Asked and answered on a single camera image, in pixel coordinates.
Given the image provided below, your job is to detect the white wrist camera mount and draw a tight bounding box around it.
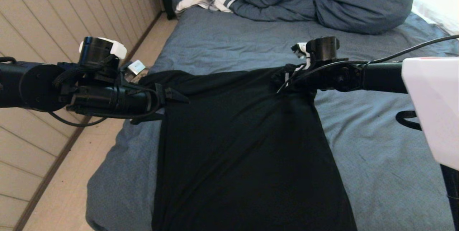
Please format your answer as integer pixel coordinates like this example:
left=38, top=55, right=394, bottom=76
left=291, top=42, right=311, bottom=71
left=79, top=37, right=146, bottom=76

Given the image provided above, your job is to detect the white pillow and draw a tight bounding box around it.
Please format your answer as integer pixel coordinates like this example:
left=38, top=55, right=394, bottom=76
left=412, top=0, right=459, bottom=37

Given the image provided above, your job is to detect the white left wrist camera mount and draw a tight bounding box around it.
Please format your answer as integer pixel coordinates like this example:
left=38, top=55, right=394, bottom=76
left=79, top=37, right=146, bottom=76

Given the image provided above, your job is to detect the black moon print T-shirt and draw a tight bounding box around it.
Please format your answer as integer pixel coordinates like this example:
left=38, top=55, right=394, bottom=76
left=138, top=64, right=358, bottom=231

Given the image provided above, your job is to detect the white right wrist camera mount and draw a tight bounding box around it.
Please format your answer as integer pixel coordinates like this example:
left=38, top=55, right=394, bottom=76
left=291, top=42, right=311, bottom=71

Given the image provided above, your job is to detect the blue bed sheet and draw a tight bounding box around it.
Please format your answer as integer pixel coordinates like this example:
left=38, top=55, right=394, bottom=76
left=85, top=6, right=459, bottom=231

